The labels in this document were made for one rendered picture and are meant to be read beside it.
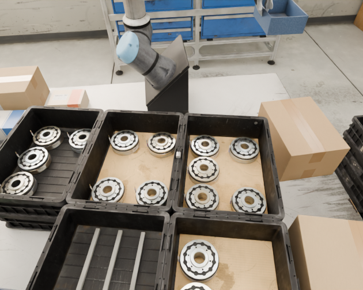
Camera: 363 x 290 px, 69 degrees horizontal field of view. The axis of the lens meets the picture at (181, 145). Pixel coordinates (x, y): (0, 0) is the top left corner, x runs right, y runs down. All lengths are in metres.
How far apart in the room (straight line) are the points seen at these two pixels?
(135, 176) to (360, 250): 0.67
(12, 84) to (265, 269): 1.29
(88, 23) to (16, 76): 2.30
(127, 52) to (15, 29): 3.01
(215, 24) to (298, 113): 1.80
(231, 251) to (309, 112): 0.66
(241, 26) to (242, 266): 2.41
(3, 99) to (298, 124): 1.29
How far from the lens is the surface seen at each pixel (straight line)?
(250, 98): 1.44
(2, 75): 1.59
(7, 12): 3.98
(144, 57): 1.13
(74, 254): 0.85
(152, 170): 0.93
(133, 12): 1.20
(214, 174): 0.88
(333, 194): 1.16
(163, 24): 2.73
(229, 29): 2.84
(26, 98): 1.43
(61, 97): 1.44
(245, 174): 0.93
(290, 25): 1.21
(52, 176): 1.02
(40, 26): 3.92
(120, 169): 0.95
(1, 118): 1.43
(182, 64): 1.16
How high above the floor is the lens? 1.57
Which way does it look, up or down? 48 degrees down
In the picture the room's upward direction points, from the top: 2 degrees counter-clockwise
